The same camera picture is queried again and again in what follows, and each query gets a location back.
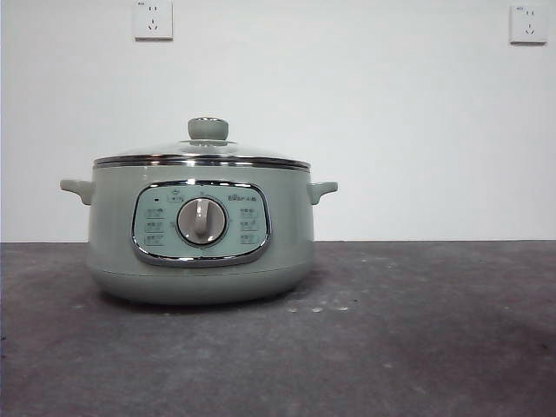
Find white wall socket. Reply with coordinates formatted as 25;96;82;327
509;3;548;46
133;0;175;43

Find pale green electric pot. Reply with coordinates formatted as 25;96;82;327
59;162;340;306

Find glass lid with green knob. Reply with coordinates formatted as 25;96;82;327
93;116;312;170

